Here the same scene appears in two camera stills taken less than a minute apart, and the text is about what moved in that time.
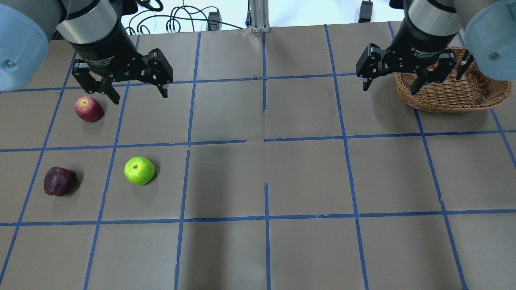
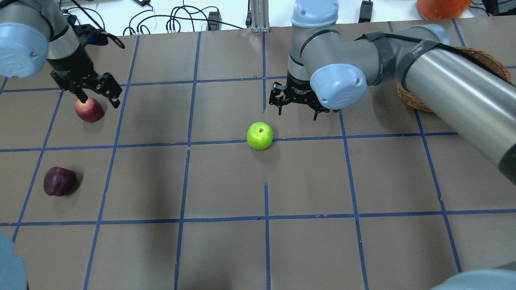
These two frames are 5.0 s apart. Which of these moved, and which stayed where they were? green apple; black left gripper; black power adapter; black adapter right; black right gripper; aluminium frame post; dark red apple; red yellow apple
Moved: green apple; black left gripper; black right gripper
Stayed: black adapter right; red yellow apple; aluminium frame post; dark red apple; black power adapter
